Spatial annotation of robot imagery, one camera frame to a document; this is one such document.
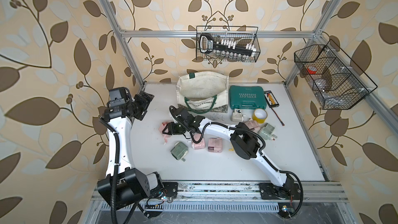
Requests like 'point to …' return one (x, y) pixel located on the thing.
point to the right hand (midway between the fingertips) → (165, 131)
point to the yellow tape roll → (259, 115)
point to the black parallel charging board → (270, 99)
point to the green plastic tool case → (247, 97)
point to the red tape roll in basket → (312, 70)
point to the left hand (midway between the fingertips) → (147, 99)
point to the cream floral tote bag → (202, 92)
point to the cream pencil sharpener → (237, 116)
